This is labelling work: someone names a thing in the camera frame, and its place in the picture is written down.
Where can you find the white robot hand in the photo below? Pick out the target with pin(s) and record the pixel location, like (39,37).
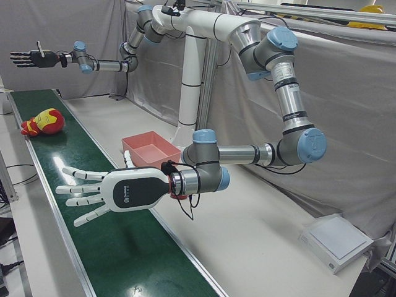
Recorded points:
(136,191)

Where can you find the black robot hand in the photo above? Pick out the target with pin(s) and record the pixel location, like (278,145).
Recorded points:
(43,58)

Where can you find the red yellow plush toy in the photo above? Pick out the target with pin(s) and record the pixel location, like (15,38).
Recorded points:
(46,122)

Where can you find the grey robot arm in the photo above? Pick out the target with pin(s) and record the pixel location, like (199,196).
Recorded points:
(287,92)
(108,65)

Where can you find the pink plastic basket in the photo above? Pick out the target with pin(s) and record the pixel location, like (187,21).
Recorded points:
(148,151)

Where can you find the green conveyor belt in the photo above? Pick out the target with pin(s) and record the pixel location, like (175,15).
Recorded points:
(92,222)

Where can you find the white control box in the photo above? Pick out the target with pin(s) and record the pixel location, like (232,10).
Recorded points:
(4,103)

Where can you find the white flat box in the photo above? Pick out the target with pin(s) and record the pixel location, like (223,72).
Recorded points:
(337,238)

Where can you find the grey cloth curtain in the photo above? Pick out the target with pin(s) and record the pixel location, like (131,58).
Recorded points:
(340,130)

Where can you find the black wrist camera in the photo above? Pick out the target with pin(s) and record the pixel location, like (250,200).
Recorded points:
(167,168)
(63,60)

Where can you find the aluminium frame post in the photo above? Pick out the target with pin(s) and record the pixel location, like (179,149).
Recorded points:
(207,92)

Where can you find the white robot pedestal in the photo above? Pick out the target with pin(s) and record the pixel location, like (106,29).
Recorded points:
(188,77)

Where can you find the black head camera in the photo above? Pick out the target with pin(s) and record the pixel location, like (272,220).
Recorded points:
(170,10)

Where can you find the aluminium frame beam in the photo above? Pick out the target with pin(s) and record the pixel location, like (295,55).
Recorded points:
(309,10)

